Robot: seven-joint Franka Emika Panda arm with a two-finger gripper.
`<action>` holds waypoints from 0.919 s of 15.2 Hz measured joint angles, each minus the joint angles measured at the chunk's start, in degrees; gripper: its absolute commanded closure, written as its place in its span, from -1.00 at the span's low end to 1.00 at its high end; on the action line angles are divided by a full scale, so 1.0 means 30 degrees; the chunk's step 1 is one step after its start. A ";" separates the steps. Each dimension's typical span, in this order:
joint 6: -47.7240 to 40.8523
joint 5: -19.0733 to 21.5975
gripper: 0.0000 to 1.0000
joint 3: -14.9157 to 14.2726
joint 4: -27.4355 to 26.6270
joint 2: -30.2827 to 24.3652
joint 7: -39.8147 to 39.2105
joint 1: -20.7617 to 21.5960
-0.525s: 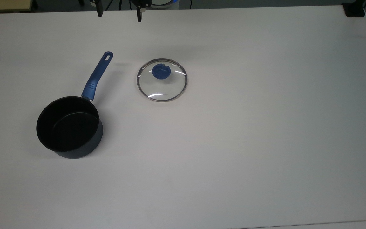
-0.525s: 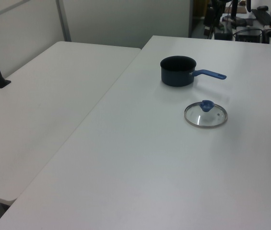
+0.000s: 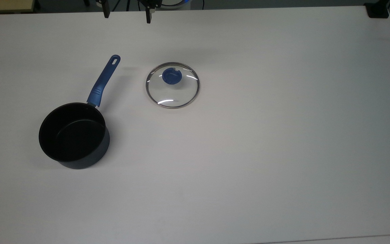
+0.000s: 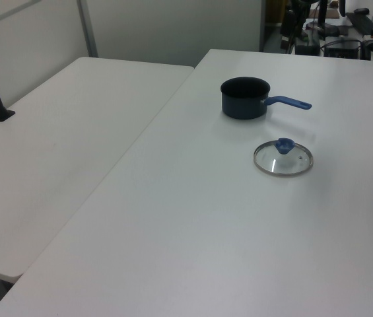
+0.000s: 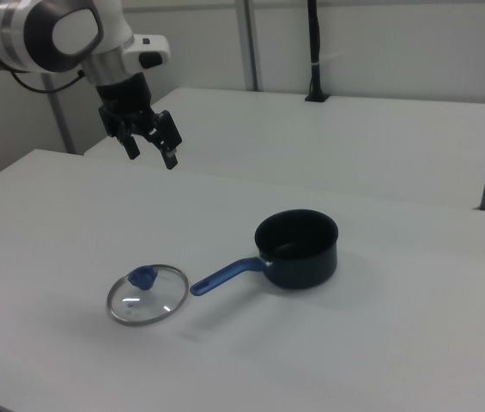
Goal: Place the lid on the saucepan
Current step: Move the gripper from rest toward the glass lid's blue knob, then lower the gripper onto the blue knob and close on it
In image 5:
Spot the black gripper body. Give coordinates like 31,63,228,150
95,73,162,140

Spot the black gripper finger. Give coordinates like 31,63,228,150
117,124,142,161
147,109,184,171

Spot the glass lid with blue knob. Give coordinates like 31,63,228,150
105,264,191,328

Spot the black pole with white tape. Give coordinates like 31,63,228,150
304,0,331,104

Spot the aluminium partition post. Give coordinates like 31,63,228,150
43,73,76,155
236,0,265,93

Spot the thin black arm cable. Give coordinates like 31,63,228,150
9,68,85,94

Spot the dark saucepan with blue handle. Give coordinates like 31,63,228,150
189,209,339,297

